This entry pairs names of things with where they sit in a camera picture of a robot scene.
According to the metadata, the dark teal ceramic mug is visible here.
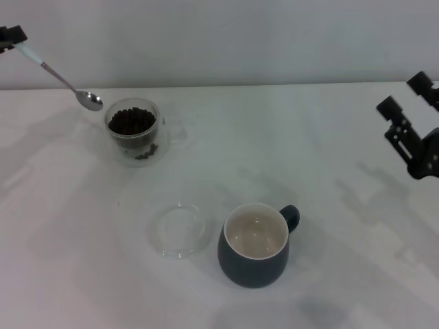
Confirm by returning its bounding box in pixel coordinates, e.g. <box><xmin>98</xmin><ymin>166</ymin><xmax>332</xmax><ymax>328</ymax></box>
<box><xmin>216</xmin><ymin>202</ymin><xmax>301</xmax><ymax>289</ymax></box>

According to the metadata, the blue-handled metal spoon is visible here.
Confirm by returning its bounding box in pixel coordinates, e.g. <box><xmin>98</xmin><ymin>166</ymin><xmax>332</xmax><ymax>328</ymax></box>
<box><xmin>13</xmin><ymin>40</ymin><xmax>104</xmax><ymax>112</ymax></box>

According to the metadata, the clear double-walled glass cup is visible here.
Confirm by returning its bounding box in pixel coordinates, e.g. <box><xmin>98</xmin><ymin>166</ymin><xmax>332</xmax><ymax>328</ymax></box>
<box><xmin>104</xmin><ymin>97</ymin><xmax>188</xmax><ymax>150</ymax></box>

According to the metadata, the coffee bean pile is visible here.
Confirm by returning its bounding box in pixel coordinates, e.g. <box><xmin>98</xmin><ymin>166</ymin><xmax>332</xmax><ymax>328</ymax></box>
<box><xmin>108</xmin><ymin>107</ymin><xmax>157</xmax><ymax>136</ymax></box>

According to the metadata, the loose coffee bean cluster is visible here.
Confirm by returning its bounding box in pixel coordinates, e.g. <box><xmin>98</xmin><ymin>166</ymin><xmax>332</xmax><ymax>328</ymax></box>
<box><xmin>134</xmin><ymin>143</ymin><xmax>160</xmax><ymax>161</ymax></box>

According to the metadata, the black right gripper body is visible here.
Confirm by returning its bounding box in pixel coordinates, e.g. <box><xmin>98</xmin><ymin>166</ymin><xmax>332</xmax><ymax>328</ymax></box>
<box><xmin>406</xmin><ymin>126</ymin><xmax>439</xmax><ymax>181</ymax></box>

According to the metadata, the clear round glass dish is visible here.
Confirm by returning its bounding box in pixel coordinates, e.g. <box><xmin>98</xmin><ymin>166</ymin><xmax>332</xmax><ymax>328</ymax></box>
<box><xmin>147</xmin><ymin>202</ymin><xmax>212</xmax><ymax>261</ymax></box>

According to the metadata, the clear glass saucer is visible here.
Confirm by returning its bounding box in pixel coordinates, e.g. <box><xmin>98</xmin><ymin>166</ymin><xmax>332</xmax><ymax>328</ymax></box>
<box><xmin>85</xmin><ymin>115</ymin><xmax>173</xmax><ymax>169</ymax></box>

